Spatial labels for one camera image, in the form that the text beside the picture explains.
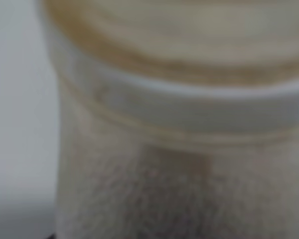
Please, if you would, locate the clear plastic beverage bottle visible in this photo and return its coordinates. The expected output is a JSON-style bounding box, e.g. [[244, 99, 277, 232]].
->
[[36, 0, 299, 239]]

